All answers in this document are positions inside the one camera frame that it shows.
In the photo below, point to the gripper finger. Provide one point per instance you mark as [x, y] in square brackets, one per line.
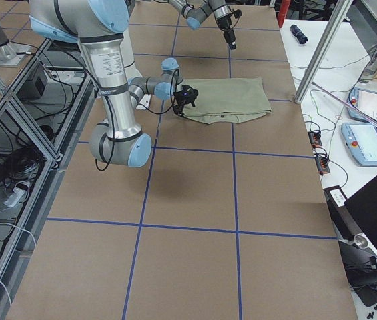
[230, 40]

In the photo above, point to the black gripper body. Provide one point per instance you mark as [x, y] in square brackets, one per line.
[181, 97]
[225, 25]

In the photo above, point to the olive green long-sleeve shirt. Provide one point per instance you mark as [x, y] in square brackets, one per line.
[232, 100]

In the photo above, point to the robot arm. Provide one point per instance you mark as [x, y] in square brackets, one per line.
[195, 16]
[98, 28]

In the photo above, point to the folded dark blue umbrella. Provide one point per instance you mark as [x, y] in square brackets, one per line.
[298, 34]

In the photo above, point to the far teach pendant tablet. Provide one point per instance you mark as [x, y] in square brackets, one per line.
[364, 100]

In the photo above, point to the teach pendant tablet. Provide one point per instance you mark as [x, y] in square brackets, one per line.
[364, 100]
[361, 141]

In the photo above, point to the near teach pendant tablet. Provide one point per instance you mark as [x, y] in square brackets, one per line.
[361, 141]

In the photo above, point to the black laptop on stand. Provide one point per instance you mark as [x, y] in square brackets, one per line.
[355, 219]

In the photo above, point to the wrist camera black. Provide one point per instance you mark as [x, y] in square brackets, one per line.
[187, 95]
[236, 13]

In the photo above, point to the aluminium frame post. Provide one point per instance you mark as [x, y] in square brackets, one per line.
[325, 41]

